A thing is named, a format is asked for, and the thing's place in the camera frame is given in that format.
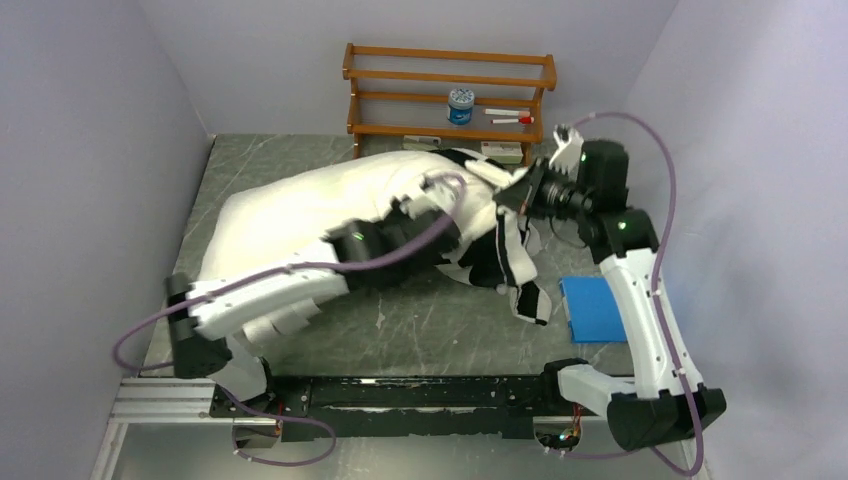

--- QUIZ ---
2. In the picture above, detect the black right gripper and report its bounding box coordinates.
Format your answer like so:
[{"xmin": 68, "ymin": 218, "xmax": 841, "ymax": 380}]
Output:
[{"xmin": 495, "ymin": 154, "xmax": 593, "ymax": 222}]

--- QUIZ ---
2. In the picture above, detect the black white checkered pillowcase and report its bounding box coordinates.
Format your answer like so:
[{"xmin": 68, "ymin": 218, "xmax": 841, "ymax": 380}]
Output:
[{"xmin": 435, "ymin": 148, "xmax": 552, "ymax": 326}]

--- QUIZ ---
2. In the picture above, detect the white pillow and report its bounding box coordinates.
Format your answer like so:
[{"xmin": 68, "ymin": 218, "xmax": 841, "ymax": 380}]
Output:
[{"xmin": 197, "ymin": 150, "xmax": 497, "ymax": 280}]

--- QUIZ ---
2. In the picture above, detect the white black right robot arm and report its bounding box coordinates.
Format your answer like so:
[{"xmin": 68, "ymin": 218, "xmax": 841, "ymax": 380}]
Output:
[{"xmin": 494, "ymin": 140, "xmax": 727, "ymax": 452}]

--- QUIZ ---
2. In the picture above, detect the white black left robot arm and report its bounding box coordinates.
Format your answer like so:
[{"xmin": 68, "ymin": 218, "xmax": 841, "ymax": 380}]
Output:
[{"xmin": 164, "ymin": 210, "xmax": 461, "ymax": 416}]

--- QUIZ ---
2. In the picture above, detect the small white red box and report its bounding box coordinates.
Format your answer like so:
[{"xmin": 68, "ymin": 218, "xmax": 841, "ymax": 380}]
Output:
[{"xmin": 480, "ymin": 141, "xmax": 524, "ymax": 165}]

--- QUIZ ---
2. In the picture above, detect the red capped marker pen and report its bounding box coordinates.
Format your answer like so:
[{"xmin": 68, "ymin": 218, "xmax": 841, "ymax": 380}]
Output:
[{"xmin": 490, "ymin": 116, "xmax": 535, "ymax": 125}]

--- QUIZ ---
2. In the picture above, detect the white marker pen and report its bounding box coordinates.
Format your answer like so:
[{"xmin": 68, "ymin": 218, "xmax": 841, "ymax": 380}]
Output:
[{"xmin": 483, "ymin": 108, "xmax": 532, "ymax": 118}]

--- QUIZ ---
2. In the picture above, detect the blue white round jar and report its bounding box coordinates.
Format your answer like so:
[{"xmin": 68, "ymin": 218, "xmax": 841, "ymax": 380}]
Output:
[{"xmin": 447, "ymin": 88, "xmax": 476, "ymax": 126}]

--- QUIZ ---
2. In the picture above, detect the blue foam block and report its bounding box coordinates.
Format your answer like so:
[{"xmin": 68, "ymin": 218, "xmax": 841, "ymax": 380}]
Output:
[{"xmin": 559, "ymin": 276, "xmax": 627, "ymax": 344}]

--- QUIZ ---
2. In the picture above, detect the wooden shelf rack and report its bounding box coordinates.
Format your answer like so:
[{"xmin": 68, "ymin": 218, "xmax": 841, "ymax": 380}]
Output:
[{"xmin": 342, "ymin": 43, "xmax": 558, "ymax": 164}]

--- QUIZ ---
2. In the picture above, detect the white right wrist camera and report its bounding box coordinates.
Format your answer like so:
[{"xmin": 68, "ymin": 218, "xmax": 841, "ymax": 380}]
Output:
[{"xmin": 548, "ymin": 124, "xmax": 584, "ymax": 175}]

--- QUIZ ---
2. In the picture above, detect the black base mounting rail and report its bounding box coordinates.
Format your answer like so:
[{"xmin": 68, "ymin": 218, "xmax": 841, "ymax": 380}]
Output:
[{"xmin": 246, "ymin": 374, "xmax": 578, "ymax": 442}]

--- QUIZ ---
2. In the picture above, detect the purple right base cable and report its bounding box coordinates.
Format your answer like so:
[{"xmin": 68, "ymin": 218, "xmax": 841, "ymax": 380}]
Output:
[{"xmin": 533, "ymin": 413, "xmax": 637, "ymax": 462}]

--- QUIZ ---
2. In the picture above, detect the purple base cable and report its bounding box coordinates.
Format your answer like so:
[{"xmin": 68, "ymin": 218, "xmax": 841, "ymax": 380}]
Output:
[
  {"xmin": 218, "ymin": 387, "xmax": 338, "ymax": 468},
  {"xmin": 533, "ymin": 413, "xmax": 637, "ymax": 462}
]

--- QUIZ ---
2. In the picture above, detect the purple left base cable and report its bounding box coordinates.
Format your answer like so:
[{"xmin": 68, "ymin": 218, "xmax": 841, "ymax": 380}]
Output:
[{"xmin": 218, "ymin": 387, "xmax": 338, "ymax": 468}]

